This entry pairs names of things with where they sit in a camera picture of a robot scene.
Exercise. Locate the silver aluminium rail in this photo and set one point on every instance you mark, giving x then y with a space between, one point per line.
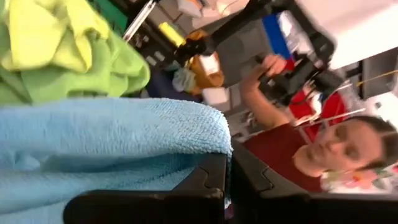
138 20

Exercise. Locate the person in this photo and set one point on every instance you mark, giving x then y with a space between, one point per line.
273 146

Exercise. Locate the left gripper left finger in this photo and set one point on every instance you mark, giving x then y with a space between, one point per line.
155 208

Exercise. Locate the green microfiber towel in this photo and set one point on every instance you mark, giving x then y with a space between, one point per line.
118 74
46 31

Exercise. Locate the person's hand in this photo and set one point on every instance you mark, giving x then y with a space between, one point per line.
275 63

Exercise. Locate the blue microfiber towel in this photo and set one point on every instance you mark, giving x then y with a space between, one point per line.
109 133

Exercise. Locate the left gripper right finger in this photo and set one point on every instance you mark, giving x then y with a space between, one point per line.
280 208

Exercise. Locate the person's forearm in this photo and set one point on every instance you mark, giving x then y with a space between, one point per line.
258 102

